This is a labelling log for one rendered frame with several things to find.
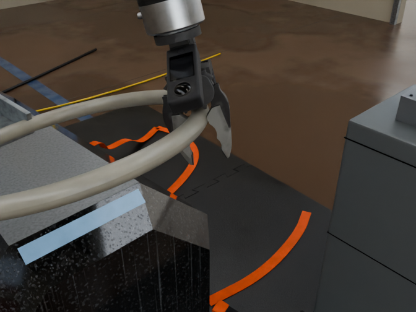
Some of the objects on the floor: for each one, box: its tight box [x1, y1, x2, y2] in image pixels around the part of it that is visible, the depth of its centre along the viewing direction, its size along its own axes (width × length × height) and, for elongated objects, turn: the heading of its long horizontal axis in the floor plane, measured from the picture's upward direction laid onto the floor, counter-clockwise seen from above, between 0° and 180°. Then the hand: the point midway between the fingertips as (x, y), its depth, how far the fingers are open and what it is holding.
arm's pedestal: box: [300, 84, 416, 312], centre depth 152 cm, size 50×50×85 cm
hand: (208, 156), depth 73 cm, fingers closed on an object, 5 cm apart
